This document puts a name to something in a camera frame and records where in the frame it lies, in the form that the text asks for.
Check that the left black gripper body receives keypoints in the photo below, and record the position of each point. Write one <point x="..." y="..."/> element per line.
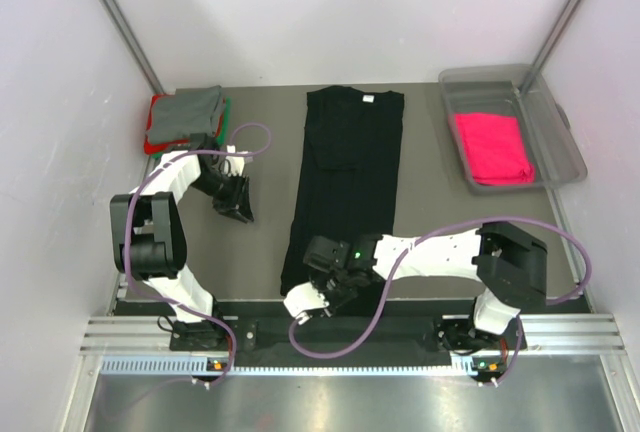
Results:
<point x="223" y="188"/>

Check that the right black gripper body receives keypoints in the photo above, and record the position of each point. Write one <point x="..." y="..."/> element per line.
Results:
<point x="335" y="288"/>

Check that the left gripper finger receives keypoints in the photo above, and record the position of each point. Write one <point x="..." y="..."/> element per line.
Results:
<point x="244" y="201"/>
<point x="241" y="214"/>

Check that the black t shirt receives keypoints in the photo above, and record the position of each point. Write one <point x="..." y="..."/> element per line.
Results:
<point x="349" y="172"/>

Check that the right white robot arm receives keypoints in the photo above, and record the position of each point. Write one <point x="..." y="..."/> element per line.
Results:
<point x="510" y="263"/>

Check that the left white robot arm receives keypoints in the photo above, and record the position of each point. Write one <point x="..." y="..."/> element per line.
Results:
<point x="147" y="231"/>

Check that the folded grey t shirt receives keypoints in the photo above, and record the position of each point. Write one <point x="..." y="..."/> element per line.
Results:
<point x="184" y="114"/>

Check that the folded green t shirt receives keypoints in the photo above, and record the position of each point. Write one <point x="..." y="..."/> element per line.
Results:
<point x="225" y="117"/>

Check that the folded red t shirt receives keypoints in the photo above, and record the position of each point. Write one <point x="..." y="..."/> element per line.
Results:
<point x="152" y="144"/>

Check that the pink t shirt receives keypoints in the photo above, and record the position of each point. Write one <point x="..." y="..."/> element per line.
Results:
<point x="494" y="149"/>

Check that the clear plastic bin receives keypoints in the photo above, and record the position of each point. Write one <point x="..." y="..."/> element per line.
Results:
<point x="544" y="126"/>

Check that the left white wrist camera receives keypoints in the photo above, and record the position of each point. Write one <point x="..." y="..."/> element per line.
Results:
<point x="235" y="162"/>

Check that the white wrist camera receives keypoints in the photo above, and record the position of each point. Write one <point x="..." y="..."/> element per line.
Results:
<point x="235" y="162"/>
<point x="302" y="300"/>

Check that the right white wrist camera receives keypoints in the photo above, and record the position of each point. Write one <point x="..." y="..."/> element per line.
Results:
<point x="302" y="300"/>

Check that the slotted cable duct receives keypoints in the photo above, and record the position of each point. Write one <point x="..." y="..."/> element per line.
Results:
<point x="208" y="367"/>

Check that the aluminium rail frame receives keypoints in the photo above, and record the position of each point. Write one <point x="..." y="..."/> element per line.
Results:
<point x="573" y="374"/>

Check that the left aluminium frame post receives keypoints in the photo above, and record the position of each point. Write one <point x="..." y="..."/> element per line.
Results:
<point x="132" y="44"/>

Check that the aluminium frame post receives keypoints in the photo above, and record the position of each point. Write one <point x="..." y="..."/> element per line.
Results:
<point x="550" y="43"/>
<point x="132" y="44"/>

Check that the right aluminium frame post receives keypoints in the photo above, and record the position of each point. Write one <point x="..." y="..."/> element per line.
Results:
<point x="550" y="43"/>

